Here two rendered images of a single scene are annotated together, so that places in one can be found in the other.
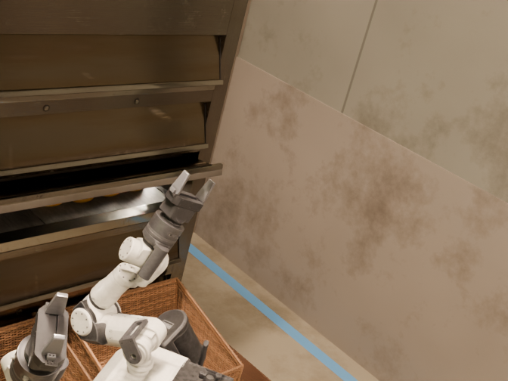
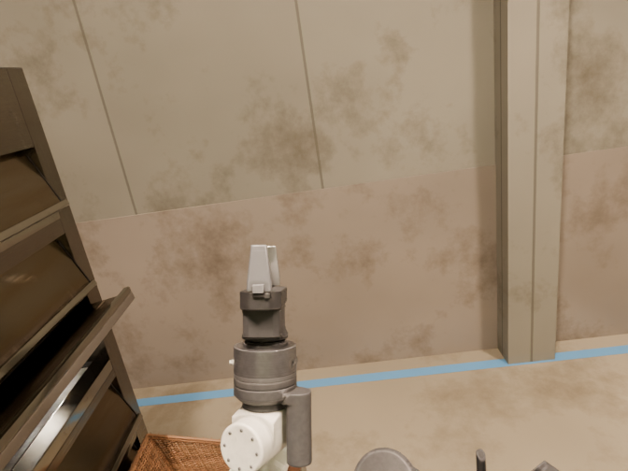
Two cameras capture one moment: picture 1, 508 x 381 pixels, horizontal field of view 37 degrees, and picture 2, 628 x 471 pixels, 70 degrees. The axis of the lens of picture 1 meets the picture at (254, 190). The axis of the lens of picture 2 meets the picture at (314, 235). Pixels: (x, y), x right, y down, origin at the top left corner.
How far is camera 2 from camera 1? 1.47 m
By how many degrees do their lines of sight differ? 35
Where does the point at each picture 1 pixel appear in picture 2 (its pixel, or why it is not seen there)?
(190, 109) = (49, 254)
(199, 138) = (80, 280)
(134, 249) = (262, 436)
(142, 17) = not seen: outside the picture
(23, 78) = not seen: outside the picture
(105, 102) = not seen: outside the picture
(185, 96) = (35, 239)
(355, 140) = (164, 226)
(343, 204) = (186, 278)
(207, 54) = (27, 178)
